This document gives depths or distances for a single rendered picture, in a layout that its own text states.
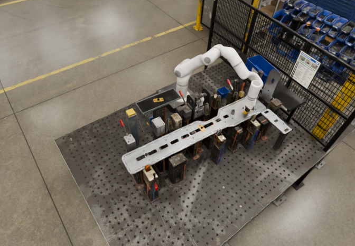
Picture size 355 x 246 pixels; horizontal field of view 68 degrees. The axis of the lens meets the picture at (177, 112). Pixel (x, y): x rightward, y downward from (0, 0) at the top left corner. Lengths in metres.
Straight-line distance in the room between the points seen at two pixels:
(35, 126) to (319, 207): 3.57
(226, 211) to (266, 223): 0.91
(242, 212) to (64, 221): 1.78
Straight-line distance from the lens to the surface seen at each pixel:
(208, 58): 2.18
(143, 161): 2.04
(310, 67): 2.57
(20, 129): 3.97
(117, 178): 2.34
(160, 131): 2.15
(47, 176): 3.39
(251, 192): 2.35
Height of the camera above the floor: 2.74
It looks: 48 degrees down
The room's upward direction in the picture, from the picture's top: 3 degrees clockwise
